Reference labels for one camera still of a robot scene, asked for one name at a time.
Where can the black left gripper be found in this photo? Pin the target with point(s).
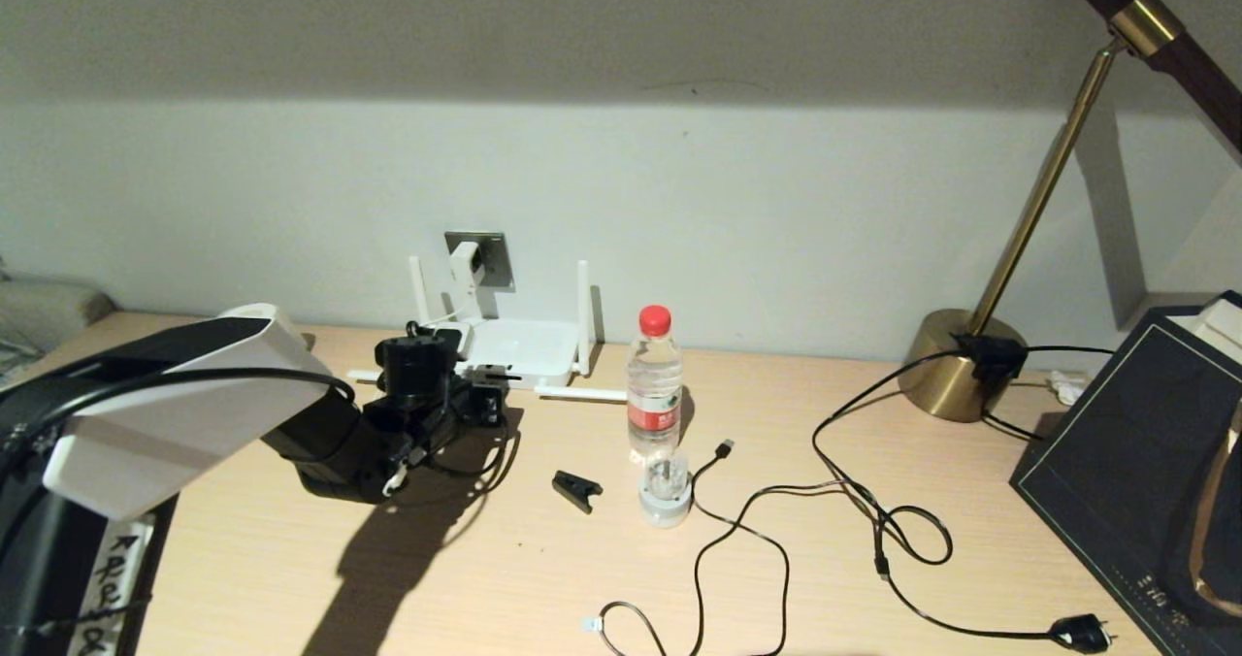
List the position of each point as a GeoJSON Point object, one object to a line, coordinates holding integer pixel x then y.
{"type": "Point", "coordinates": [456, 406]}

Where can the white wifi router with antennas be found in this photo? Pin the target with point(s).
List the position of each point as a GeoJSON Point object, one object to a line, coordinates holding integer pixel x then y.
{"type": "Point", "coordinates": [529, 344]}

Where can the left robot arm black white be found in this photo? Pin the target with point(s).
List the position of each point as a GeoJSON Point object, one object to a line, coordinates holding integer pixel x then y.
{"type": "Point", "coordinates": [165, 413]}

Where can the small black plastic clip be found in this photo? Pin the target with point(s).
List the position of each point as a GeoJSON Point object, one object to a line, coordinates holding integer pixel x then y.
{"type": "Point", "coordinates": [576, 489]}

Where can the clear water bottle red cap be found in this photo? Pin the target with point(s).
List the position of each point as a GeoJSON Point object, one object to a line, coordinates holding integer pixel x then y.
{"type": "Point", "coordinates": [655, 413]}

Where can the small white clear-dome humidifier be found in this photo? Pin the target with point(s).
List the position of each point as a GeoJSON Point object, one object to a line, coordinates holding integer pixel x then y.
{"type": "Point", "coordinates": [666, 506]}

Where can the white toilet paper roll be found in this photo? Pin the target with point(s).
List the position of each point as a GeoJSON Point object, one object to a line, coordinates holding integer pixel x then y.
{"type": "Point", "coordinates": [291, 331]}

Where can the white handwritten label tape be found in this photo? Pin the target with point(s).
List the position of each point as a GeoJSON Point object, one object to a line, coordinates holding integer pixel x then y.
{"type": "Point", "coordinates": [112, 583]}

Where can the grey cushion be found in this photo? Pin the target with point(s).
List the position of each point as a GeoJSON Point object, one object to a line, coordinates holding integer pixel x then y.
{"type": "Point", "coordinates": [49, 309]}

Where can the brass desk lamp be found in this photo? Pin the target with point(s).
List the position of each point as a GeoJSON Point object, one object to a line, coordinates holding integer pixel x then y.
{"type": "Point", "coordinates": [946, 375]}

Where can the patterned fabric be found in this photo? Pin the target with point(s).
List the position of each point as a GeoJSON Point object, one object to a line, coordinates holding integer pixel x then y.
{"type": "Point", "coordinates": [12, 357]}

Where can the black block on lamp base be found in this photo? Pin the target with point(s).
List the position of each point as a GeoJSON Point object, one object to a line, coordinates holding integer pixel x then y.
{"type": "Point", "coordinates": [995, 357]}

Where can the small white crumpled item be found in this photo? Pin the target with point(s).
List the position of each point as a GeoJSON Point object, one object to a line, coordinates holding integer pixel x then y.
{"type": "Point", "coordinates": [1067, 389]}

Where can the dark blue gift bag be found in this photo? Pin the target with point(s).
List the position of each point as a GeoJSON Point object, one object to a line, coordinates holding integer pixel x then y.
{"type": "Point", "coordinates": [1126, 481]}

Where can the white box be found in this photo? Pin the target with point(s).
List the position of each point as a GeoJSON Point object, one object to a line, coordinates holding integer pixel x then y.
{"type": "Point", "coordinates": [1221, 331]}

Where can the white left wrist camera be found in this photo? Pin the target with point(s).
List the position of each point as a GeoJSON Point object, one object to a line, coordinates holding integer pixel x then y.
{"type": "Point", "coordinates": [458, 338]}

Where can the grey wall power socket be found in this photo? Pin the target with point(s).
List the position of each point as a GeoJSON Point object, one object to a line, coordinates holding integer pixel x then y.
{"type": "Point", "coordinates": [498, 256]}

